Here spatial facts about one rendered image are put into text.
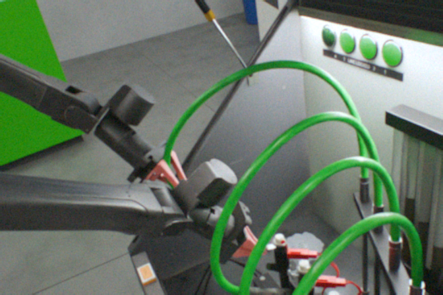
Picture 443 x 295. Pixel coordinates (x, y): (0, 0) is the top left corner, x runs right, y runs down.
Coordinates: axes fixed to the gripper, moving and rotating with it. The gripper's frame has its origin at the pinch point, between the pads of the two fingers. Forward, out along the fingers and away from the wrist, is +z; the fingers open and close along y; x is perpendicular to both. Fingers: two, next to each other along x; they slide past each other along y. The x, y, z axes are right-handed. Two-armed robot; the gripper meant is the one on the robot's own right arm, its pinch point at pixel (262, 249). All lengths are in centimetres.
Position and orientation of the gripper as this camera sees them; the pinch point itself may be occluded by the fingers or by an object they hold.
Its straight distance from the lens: 82.2
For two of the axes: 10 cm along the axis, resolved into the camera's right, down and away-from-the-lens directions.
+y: 6.1, -7.6, -2.4
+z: 7.7, 4.9, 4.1
